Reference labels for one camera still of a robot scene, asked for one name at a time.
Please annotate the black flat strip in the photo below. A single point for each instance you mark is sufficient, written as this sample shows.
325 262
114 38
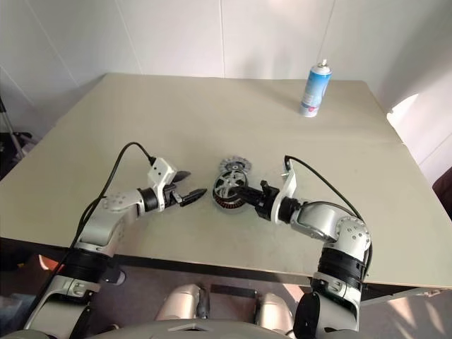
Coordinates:
233 290

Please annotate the orange object under table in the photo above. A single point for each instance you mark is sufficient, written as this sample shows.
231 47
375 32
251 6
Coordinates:
47 263

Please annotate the grey robot torso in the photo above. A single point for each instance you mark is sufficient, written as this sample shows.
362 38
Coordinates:
197 330

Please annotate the blue white spray can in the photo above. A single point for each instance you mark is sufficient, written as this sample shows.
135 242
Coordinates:
314 90

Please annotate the silver rounded robot thigh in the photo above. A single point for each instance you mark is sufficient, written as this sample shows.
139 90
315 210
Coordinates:
273 310
178 303

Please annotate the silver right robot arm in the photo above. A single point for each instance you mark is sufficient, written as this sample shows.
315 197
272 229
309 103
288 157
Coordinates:
332 226

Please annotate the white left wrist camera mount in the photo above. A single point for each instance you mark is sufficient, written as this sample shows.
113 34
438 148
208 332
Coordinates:
161 171

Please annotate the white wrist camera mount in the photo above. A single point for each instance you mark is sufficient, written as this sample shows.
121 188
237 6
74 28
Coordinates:
161 171
289 183

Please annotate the metal tripod stand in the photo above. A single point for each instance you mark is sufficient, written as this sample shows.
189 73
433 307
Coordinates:
8 127

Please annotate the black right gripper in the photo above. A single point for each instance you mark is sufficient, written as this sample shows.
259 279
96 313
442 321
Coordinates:
266 203

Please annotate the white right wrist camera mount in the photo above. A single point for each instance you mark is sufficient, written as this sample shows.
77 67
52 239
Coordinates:
289 183

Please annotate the spoked silver rotor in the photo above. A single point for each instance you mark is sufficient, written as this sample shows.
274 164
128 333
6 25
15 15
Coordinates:
226 190

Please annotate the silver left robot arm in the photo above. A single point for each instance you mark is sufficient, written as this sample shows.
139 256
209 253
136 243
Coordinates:
95 229

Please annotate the dark brown chair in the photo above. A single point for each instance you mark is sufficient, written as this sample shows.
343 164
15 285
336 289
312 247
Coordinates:
444 192

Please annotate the round silver motor housing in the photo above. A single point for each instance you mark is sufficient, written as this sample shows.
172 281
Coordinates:
231 164

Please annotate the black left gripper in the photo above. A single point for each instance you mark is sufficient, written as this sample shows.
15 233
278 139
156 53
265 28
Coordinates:
172 197

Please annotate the black bag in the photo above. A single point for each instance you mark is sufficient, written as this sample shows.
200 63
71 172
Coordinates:
16 148

